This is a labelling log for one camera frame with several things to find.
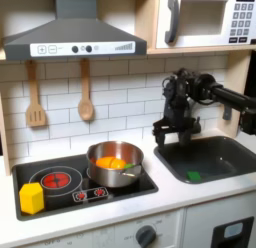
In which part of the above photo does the green toy block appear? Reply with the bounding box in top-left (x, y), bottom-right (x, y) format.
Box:
top-left (186, 171), bottom-right (203, 182)

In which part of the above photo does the orange toy carrot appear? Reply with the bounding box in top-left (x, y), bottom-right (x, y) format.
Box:
top-left (95, 156), bottom-right (136, 170)

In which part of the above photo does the steel pot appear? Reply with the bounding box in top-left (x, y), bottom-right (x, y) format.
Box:
top-left (86, 140), bottom-right (145, 189)

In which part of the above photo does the dark grey sink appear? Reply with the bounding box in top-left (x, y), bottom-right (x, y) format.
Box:
top-left (153, 135), bottom-right (256, 185)

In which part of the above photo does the dark grey tap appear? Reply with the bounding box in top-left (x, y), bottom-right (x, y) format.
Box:
top-left (191, 103), bottom-right (233, 135)

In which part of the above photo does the light wooden shelf board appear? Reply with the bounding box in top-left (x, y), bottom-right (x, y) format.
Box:
top-left (146, 44), bottom-right (256, 56)

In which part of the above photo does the wooden spoon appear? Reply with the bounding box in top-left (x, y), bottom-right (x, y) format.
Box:
top-left (77, 58), bottom-right (96, 122)

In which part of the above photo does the white lower cabinet front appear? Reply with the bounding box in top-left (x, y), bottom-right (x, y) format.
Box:
top-left (13, 191), bottom-right (256, 248)

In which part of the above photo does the white toy microwave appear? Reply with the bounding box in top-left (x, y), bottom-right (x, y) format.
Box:
top-left (155, 0), bottom-right (256, 50)

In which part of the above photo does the grey oven knob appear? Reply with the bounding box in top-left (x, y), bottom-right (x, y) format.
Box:
top-left (135, 225), bottom-right (158, 248)

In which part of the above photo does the black oven door panel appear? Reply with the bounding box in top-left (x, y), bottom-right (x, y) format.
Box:
top-left (210, 216), bottom-right (255, 248)

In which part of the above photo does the slotted wooden spatula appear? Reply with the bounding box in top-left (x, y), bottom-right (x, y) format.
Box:
top-left (25, 60), bottom-right (48, 128)

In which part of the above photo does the black stove top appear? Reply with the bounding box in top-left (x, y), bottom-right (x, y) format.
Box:
top-left (12, 153), bottom-right (159, 222)

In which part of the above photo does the grey range hood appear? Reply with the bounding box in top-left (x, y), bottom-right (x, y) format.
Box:
top-left (2, 0), bottom-right (148, 61)

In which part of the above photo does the yellow toy block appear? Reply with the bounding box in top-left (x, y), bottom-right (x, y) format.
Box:
top-left (18, 181), bottom-right (45, 216)

